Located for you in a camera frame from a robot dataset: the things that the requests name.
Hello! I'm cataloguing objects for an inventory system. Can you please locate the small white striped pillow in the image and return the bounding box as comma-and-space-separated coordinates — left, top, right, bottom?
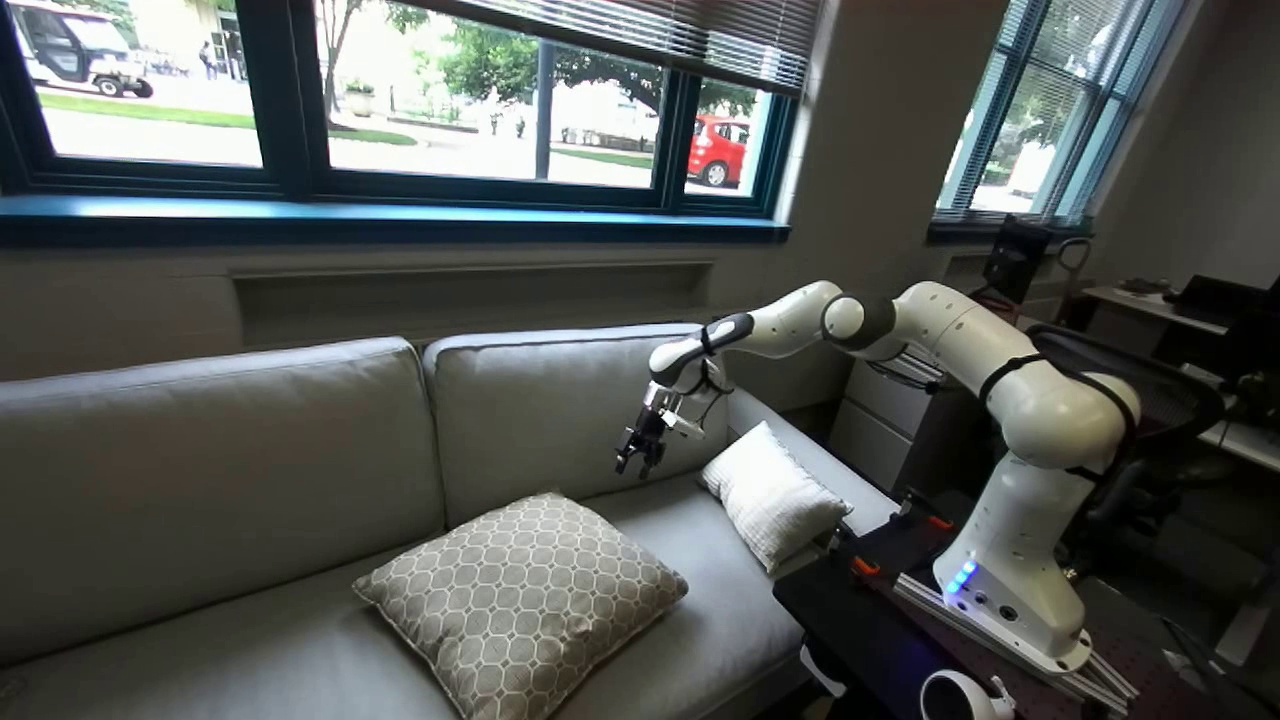
699, 420, 855, 575

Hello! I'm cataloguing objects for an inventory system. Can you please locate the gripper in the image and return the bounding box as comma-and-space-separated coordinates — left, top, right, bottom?
614, 403, 675, 482

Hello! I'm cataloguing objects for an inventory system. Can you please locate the big patterned beige pillow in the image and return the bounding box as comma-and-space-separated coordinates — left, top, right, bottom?
352, 491, 690, 720

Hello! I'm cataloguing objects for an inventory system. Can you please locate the white desk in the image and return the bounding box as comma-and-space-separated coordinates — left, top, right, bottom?
1080, 284, 1280, 475

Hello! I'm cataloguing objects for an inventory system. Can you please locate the wide dark-framed window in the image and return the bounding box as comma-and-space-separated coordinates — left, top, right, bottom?
0, 0, 803, 246

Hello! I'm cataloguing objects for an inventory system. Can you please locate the red car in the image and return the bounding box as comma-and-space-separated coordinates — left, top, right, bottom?
686, 114, 752, 189

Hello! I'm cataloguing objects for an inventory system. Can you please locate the narrow window with blind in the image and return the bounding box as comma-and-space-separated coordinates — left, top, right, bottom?
928, 0, 1193, 244

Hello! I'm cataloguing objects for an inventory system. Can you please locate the grey couch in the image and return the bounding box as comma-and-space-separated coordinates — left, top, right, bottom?
0, 322, 901, 720

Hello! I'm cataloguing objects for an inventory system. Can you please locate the grey filing cabinet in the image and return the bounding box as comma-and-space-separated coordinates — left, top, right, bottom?
828, 352, 963, 493

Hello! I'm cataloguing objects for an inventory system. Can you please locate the black mesh office chair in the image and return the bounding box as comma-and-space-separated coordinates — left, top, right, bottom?
1025, 322, 1233, 583

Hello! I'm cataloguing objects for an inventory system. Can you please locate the window blind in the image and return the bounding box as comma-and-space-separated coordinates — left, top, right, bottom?
405, 0, 827, 99

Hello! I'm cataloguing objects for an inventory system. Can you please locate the white utility vehicle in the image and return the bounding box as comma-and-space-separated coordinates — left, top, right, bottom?
4, 0, 155, 99

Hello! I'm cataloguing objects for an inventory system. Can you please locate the black laptop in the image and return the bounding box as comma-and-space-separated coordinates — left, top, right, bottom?
1168, 274, 1273, 329

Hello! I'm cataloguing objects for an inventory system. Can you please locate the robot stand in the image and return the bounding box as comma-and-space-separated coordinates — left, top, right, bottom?
773, 490, 1280, 720

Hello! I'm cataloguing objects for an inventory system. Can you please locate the black box on sill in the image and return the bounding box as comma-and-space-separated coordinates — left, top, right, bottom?
983, 214, 1053, 305

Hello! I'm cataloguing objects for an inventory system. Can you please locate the hand controller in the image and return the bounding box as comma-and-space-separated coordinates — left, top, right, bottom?
919, 669, 1018, 720

